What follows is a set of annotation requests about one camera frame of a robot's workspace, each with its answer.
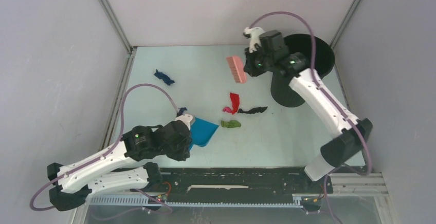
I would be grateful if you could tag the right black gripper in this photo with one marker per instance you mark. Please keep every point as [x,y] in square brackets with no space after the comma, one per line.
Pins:
[249,68]

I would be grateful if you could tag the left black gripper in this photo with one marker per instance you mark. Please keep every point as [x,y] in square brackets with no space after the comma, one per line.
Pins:
[184,154]

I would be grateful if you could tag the blue plastic dustpan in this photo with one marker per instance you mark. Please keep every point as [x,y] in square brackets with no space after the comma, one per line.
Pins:
[202,132]

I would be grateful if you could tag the pink hand brush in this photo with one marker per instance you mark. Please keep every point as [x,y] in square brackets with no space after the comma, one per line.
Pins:
[237,69]

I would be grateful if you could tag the black plastic trash bin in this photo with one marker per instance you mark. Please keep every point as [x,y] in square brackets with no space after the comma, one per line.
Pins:
[301,45]

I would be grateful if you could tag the black paper scrap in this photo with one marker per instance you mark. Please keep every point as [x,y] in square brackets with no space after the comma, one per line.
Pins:
[254,110]

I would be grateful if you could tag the red paper scrap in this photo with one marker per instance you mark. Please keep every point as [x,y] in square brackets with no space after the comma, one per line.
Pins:
[235,100]

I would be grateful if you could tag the pink paper scrap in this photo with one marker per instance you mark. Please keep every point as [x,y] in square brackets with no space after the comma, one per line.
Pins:
[227,109]

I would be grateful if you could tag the green paper scrap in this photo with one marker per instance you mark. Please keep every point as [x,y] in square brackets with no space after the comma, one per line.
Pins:
[230,124]

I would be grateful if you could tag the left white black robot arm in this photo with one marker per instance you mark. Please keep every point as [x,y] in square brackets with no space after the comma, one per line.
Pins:
[122,166]

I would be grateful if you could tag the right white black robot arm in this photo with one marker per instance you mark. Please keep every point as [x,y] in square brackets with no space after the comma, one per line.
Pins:
[349,133]

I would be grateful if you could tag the small dark blue paper scrap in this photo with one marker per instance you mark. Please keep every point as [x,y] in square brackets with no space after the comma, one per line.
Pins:
[181,111]

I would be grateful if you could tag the large dark blue paper scrap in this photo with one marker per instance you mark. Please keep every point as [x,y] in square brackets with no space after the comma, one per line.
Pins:
[164,77]

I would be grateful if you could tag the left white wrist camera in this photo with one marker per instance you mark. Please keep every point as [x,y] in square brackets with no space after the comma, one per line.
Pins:
[186,119]

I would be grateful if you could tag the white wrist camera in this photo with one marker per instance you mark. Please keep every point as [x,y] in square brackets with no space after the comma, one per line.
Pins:
[186,119]
[254,35]

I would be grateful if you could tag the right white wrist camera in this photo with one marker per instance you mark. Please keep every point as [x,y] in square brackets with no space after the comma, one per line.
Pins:
[254,35]

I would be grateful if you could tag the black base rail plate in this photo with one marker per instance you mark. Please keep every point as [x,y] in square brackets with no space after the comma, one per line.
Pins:
[264,185]

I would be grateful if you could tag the white cable duct strip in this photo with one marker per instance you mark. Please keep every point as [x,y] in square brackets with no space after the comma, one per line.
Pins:
[143,201]

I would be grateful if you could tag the left aluminium corner post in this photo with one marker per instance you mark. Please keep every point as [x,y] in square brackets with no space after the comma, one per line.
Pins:
[112,17]

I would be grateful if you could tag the aluminium corner post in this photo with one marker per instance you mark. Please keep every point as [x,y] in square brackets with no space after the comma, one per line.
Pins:
[112,17]
[344,23]

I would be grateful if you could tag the right aluminium corner post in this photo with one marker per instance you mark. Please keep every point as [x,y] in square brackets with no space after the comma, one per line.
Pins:
[344,23]

